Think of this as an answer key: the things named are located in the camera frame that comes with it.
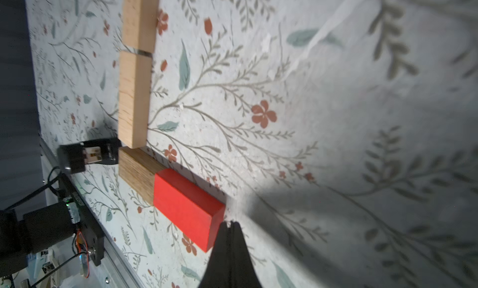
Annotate black stapler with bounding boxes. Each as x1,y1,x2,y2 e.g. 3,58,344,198
57,138,121,175

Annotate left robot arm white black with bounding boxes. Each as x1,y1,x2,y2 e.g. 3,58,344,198
1,202,75,277

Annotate dark wooden block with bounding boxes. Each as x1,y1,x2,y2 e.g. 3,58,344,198
118,146,167,205

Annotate light wooden block slanted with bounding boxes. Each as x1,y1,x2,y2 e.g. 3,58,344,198
118,51,152,149

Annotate light wooden block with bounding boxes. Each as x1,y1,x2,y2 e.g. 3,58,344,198
122,0,159,53

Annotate red block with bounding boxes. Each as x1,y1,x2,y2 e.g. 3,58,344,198
153,169,226,252

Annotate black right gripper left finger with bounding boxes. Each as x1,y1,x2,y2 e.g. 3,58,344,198
199,222,232,288

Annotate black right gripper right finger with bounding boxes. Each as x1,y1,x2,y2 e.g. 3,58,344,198
229,222,261,288

